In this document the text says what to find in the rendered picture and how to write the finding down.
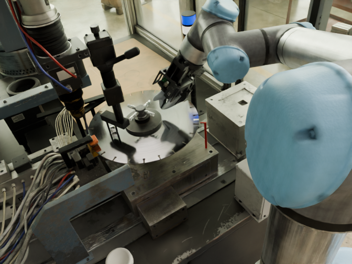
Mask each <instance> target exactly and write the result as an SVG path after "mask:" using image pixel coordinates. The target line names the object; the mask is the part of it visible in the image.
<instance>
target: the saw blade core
mask: <svg viewBox="0 0 352 264"><path fill-rule="evenodd" d="M154 92H155V93H154ZM159 92H160V90H156V91H155V90H145V91H143V93H142V91H138V92H133V93H131V95H130V94H126V95H123V96H124V100H125V101H124V102H122V103H120V105H121V108H122V112H123V116H124V117H125V118H126V116H127V115H128V114H129V113H131V112H132V111H135V110H134V109H131V108H129V107H127V105H128V104H130V105H133V106H138V105H144V104H146V103H147V102H148V101H149V100H151V103H150V104H149V105H148V106H147V107H146V108H152V109H155V110H157V111H158V112H159V113H160V114H161V118H162V122H161V125H160V126H159V127H158V128H157V129H156V130H155V131H153V132H151V133H148V134H144V135H136V134H132V133H130V132H129V131H127V129H124V130H123V129H121V128H119V127H117V129H118V131H116V132H114V133H112V132H111V134H110V133H109V131H108V128H107V124H106V122H105V121H103V120H102V119H101V116H100V115H101V114H102V113H103V112H104V111H106V110H107V111H110V112H112V113H114V111H113V108H112V106H108V105H107V104H106V105H105V106H103V107H102V108H101V109H100V110H99V111H98V112H97V113H96V114H95V115H94V117H93V118H92V120H91V122H90V124H89V129H88V131H89V134H88V135H90V136H93V135H95V137H96V138H97V140H98V143H96V144H94V145H92V146H91V147H92V148H93V149H94V151H95V152H97V153H98V154H99V155H100V156H102V157H103V158H105V159H107V160H110V161H114V162H117V163H123V164H127V163H128V160H129V163H128V164H143V163H144V160H143V159H145V163H150V162H155V161H158V160H160V159H164V158H167V157H169V156H171V155H173V154H174V152H175V153H176V152H178V151H180V150H181V149H182V148H184V147H185V146H186V145H187V144H188V143H189V142H190V141H191V140H192V138H193V137H194V135H195V134H196V131H197V129H198V126H199V116H198V112H197V110H196V108H195V107H194V105H193V104H192V103H191V102H190V101H189V100H187V99H186V100H185V102H184V101H183V102H181V103H178V104H177V105H175V106H173V107H171V108H168V109H161V108H160V106H159V100H157V101H153V98H154V96H155V95H156V94H158V93H159ZM194 119H198V120H194ZM92 128H93V129H92ZM190 133H191V134H190ZM182 142H184V143H182ZM172 150H173V151H174V152H173V151H172ZM104 152H105V153H104ZM158 156H160V159H159V157H158ZM115 157H116V158H115Z"/></svg>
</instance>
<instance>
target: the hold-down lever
mask: <svg viewBox="0 0 352 264"><path fill-rule="evenodd" d="M139 54H140V50H139V48H138V47H133V48H131V49H128V50H126V51H125V52H124V54H122V55H120V56H118V57H115V58H113V59H111V60H109V61H107V62H106V64H107V66H108V67H110V66H112V65H114V64H116V63H118V62H121V61H123V60H125V59H131V58H134V57H136V56H138V55H139Z"/></svg>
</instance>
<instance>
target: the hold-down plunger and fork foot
mask: <svg viewBox="0 0 352 264"><path fill-rule="evenodd" d="M112 108H113V111H114V113H112V112H110V111H107V110H106V111H104V112H103V113H102V114H101V115H100V116H101V119H102V120H103V121H105V122H106V124H107V128H108V131H109V133H110V134H111V130H110V127H109V124H112V125H114V126H115V129H116V131H118V129H117V127H119V128H121V129H123V130H124V129H125V128H126V127H128V126H129V125H130V123H129V119H128V118H125V117H124V116H123V112H122V108H121V105H120V104H118V105H113V106H112Z"/></svg>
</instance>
